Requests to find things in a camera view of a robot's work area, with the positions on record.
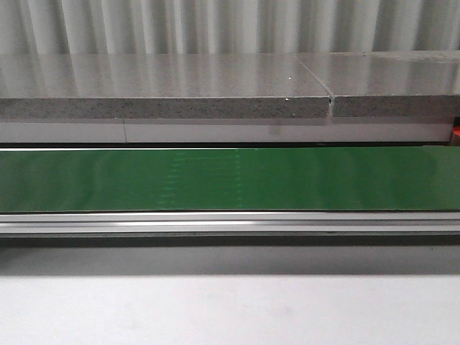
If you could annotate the green conveyor belt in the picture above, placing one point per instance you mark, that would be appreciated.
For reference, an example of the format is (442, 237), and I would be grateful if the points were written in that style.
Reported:
(178, 197)

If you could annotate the red plastic tray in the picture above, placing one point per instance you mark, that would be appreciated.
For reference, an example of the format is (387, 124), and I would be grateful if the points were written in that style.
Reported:
(455, 136)

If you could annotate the white pleated curtain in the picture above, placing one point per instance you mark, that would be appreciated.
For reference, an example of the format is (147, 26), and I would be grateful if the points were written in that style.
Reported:
(180, 27)

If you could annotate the grey stone counter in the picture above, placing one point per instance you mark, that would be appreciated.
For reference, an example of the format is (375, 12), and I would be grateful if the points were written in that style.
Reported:
(273, 99)

